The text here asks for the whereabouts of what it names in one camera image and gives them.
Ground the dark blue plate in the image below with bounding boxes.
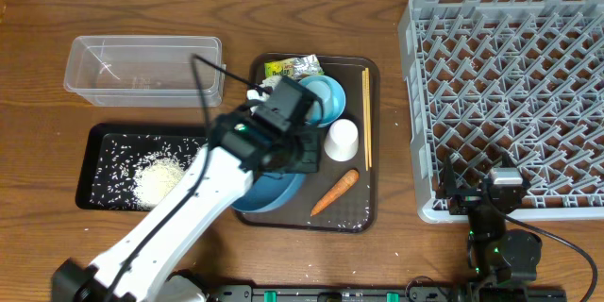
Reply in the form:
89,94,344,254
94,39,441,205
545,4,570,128
231,173,306,213

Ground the pile of white rice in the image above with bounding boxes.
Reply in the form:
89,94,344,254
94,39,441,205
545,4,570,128
92,132,205,210

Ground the pale pink cup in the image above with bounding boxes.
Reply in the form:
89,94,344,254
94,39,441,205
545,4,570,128
324,119,359,162

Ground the light blue cup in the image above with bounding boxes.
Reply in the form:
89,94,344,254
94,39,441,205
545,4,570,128
306,80,334,124

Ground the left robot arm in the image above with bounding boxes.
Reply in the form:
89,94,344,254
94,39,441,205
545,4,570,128
51,102,320,301

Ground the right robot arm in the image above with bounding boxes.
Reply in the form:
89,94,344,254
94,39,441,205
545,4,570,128
440,155,543,301

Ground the grey dishwasher rack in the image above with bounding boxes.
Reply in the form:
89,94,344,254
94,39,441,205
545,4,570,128
398,0,603,224

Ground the black waste tray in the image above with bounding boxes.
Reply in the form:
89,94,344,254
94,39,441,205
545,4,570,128
75,123,206,211

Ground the crumpled white tissue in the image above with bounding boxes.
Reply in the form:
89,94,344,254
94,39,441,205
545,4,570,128
246,75,282,102

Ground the light blue bowl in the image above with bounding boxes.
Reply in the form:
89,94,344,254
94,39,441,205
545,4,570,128
299,75,346,127

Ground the green snack wrapper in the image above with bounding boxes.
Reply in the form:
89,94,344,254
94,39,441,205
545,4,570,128
264,55,324,80

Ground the orange carrot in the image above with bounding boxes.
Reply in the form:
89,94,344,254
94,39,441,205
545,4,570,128
310,169,360,216

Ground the brown serving tray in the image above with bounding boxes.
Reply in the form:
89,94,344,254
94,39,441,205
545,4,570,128
236,55,380,233

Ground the left wooden chopstick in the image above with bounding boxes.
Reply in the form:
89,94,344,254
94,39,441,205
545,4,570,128
361,69,370,172

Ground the wooden chopstick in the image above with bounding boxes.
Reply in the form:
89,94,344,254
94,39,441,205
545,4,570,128
365,68,373,168
361,69,370,172

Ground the right wooden chopstick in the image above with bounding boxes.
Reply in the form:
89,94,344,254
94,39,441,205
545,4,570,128
365,68,373,168

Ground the clear plastic bin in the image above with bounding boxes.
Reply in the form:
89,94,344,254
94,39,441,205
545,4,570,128
63,35,224,108

